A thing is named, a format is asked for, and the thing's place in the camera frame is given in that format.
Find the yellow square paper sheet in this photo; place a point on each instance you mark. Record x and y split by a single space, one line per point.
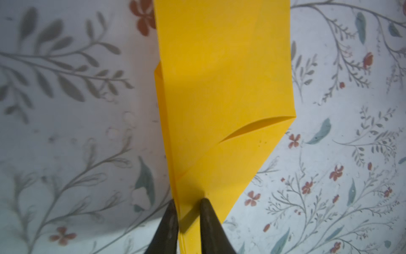
225 97

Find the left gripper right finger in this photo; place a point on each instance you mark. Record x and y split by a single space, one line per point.
213 237

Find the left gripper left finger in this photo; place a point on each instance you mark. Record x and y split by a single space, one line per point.
166 236

